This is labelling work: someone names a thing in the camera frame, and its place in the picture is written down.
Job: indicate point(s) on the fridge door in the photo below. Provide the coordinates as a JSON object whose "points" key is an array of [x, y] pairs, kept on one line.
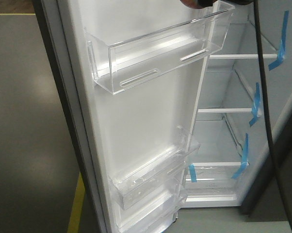
{"points": [[111, 133]]}

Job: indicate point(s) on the red yellow apple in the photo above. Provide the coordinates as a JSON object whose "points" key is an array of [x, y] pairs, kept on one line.
{"points": [[194, 4]]}

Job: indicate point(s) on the dark grey fridge body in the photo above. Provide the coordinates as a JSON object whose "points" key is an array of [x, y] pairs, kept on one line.
{"points": [[230, 116]]}

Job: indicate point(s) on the upper clear door bin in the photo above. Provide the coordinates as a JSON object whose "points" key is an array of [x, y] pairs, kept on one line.
{"points": [[135, 41]]}

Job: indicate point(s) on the clear door bin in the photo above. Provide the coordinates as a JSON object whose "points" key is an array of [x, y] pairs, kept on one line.
{"points": [[135, 41], [133, 184], [148, 214]]}

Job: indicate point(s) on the clear crisper drawer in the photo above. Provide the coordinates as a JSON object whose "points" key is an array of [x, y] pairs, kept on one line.
{"points": [[213, 180]]}

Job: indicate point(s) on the middle clear door bin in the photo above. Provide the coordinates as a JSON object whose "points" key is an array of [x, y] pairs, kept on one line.
{"points": [[133, 184]]}

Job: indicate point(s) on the lower clear door bin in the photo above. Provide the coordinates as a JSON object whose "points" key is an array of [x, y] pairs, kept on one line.
{"points": [[148, 214]]}

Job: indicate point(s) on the yellow floor tape line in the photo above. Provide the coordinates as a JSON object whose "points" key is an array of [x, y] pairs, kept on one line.
{"points": [[76, 209]]}

